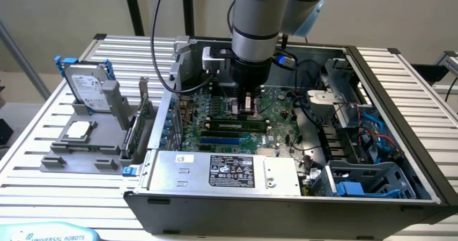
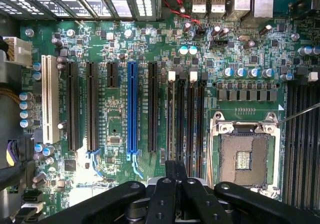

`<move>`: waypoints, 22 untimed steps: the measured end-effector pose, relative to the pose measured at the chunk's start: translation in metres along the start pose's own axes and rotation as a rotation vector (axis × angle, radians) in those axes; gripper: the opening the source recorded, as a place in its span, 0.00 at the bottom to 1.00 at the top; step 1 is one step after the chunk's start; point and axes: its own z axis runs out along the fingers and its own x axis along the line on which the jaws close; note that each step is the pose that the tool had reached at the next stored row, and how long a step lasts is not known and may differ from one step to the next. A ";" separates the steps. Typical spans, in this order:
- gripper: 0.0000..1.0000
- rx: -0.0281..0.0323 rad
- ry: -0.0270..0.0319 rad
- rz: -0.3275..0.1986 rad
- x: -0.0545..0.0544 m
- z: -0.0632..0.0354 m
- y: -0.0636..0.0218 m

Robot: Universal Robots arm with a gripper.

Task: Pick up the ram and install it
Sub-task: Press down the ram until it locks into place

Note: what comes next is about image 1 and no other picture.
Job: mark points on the black expansion slot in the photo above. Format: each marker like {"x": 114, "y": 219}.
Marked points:
{"x": 221, "y": 132}

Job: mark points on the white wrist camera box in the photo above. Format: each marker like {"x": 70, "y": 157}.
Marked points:
{"x": 211, "y": 59}

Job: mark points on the black flat plate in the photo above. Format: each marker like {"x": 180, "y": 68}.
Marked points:
{"x": 429, "y": 73}

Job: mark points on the blue expansion slot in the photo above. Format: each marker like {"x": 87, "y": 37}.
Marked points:
{"x": 220, "y": 140}

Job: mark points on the black RAM stick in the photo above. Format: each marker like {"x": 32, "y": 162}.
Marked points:
{"x": 237, "y": 125}

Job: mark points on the green RAM stick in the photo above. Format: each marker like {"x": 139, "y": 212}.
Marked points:
{"x": 90, "y": 148}

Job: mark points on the small silver chipset heatsink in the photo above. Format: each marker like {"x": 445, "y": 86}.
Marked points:
{"x": 267, "y": 152}

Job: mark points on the silver power supply unit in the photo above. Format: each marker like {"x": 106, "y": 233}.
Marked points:
{"x": 200, "y": 172}

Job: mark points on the grey disk bay cage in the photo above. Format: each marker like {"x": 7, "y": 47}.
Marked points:
{"x": 372, "y": 179}

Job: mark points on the silver hard disk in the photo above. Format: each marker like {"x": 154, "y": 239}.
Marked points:
{"x": 86, "y": 88}

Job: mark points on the silver CPU socket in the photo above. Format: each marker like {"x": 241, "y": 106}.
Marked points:
{"x": 236, "y": 106}

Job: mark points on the blue disk bracket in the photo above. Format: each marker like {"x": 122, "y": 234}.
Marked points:
{"x": 60, "y": 64}

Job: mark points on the blue case latch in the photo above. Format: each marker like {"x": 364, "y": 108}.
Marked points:
{"x": 130, "y": 171}

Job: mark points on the green graphics card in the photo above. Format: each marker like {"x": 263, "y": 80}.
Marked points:
{"x": 138, "y": 123}

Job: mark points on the black stand pole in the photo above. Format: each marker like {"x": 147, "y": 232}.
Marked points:
{"x": 188, "y": 10}
{"x": 134, "y": 10}

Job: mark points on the black box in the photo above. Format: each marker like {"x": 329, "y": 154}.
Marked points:
{"x": 6, "y": 132}

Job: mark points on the aluminium frame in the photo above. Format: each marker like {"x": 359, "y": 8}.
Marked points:
{"x": 449, "y": 61}

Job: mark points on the grey parts rack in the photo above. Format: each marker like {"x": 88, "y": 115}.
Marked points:
{"x": 104, "y": 133}

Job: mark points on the black open PC case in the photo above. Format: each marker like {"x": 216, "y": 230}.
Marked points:
{"x": 272, "y": 214}

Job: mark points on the metal drive cage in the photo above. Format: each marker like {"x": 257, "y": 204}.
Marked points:
{"x": 340, "y": 101}

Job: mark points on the black air shroud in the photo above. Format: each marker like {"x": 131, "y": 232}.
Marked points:
{"x": 339, "y": 141}

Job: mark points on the green motherboard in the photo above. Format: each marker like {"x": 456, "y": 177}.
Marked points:
{"x": 221, "y": 109}

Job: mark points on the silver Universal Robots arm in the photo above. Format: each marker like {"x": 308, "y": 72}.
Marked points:
{"x": 256, "y": 13}

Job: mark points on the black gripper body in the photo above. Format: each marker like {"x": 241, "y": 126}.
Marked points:
{"x": 251, "y": 73}

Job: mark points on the grey metal pole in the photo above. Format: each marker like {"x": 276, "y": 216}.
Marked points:
{"x": 22, "y": 58}

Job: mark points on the silver CPU chip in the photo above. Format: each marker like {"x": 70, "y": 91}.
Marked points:
{"x": 79, "y": 130}

